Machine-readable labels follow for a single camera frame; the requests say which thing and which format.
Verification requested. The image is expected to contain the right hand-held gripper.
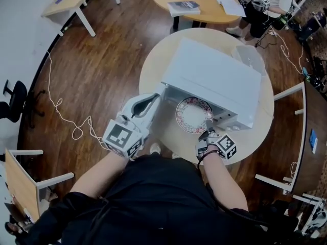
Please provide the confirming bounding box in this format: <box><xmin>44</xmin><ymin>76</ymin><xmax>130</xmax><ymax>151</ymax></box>
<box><xmin>195</xmin><ymin>119</ymin><xmax>238</xmax><ymax>161</ymax></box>

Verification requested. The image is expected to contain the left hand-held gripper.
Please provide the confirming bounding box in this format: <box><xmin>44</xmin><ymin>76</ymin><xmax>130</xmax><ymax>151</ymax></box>
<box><xmin>102</xmin><ymin>92</ymin><xmax>162</xmax><ymax>159</ymax></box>

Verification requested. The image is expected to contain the floral rimmed white plate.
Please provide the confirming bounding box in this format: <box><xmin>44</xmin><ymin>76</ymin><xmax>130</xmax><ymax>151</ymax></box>
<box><xmin>175</xmin><ymin>97</ymin><xmax>214</xmax><ymax>135</ymax></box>

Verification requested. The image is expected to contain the person's right forearm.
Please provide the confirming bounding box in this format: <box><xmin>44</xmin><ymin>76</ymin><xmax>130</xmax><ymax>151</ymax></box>
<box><xmin>203</xmin><ymin>151</ymin><xmax>249</xmax><ymax>211</ymax></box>

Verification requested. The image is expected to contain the person's left forearm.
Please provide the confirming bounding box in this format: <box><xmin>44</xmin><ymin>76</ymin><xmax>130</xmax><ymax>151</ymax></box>
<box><xmin>70</xmin><ymin>151</ymin><xmax>133</xmax><ymax>199</ymax></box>

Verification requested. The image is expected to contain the round light wooden table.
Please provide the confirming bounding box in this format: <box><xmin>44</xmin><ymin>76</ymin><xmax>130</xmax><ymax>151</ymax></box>
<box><xmin>138</xmin><ymin>27</ymin><xmax>275</xmax><ymax>166</ymax></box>

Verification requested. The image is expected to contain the white microwave oven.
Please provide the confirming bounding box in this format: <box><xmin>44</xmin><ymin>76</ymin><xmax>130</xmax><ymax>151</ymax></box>
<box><xmin>150</xmin><ymin>36</ymin><xmax>262</xmax><ymax>132</ymax></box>

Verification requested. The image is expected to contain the translucent plastic container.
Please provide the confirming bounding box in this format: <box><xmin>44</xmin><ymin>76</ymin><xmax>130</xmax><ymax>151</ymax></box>
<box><xmin>231</xmin><ymin>44</ymin><xmax>267</xmax><ymax>76</ymax></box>

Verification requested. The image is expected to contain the person's black clothing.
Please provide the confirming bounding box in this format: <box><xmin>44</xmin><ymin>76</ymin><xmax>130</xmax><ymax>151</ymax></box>
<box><xmin>15</xmin><ymin>153</ymin><xmax>299</xmax><ymax>245</ymax></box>

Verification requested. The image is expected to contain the dark curved desk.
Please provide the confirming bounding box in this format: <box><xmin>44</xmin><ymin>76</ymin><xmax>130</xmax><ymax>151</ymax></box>
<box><xmin>255</xmin><ymin>80</ymin><xmax>327</xmax><ymax>196</ymax></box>

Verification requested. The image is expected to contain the dark covered book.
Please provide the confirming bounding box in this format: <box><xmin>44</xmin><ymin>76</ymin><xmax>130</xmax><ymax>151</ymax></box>
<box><xmin>167</xmin><ymin>1</ymin><xmax>201</xmax><ymax>17</ymax></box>

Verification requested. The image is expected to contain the black office chair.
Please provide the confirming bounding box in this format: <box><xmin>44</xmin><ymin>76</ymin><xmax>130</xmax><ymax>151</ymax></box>
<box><xmin>0</xmin><ymin>79</ymin><xmax>48</xmax><ymax>129</ymax></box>

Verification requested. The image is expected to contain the open booklet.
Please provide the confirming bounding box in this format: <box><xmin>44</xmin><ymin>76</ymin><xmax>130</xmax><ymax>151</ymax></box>
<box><xmin>213</xmin><ymin>0</ymin><xmax>246</xmax><ymax>17</ymax></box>

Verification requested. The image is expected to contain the white machine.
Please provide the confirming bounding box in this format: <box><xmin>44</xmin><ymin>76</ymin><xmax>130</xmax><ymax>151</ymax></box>
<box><xmin>301</xmin><ymin>200</ymin><xmax>327</xmax><ymax>238</ymax></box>

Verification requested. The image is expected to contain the black backpack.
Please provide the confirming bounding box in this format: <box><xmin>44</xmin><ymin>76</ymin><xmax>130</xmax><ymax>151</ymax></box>
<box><xmin>297</xmin><ymin>11</ymin><xmax>327</xmax><ymax>42</ymax></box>

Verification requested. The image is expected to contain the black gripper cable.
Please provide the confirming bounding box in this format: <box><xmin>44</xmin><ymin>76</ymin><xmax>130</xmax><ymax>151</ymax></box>
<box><xmin>196</xmin><ymin>149</ymin><xmax>220</xmax><ymax>170</ymax></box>

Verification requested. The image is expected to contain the long white extension cable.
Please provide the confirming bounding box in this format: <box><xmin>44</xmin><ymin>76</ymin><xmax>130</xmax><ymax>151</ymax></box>
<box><xmin>47</xmin><ymin>51</ymin><xmax>110</xmax><ymax>150</ymax></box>

